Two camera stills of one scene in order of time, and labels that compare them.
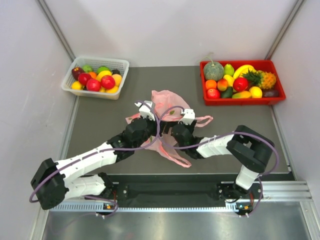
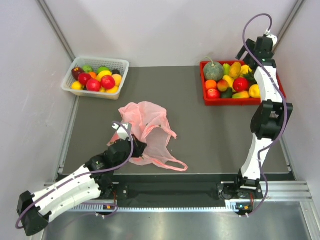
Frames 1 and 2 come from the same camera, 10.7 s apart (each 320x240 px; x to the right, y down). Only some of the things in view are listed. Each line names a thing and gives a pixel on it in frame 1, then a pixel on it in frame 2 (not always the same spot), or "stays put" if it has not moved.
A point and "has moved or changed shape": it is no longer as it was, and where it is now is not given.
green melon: (215, 72) stays put
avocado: (228, 93) stays put
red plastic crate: (259, 65) stays put
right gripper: (191, 126) → (251, 44)
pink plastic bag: (167, 114) has moved or changed shape
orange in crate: (211, 84) stays put
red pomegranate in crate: (213, 93) stays put
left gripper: (153, 123) → (139, 147)
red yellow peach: (222, 84) stays put
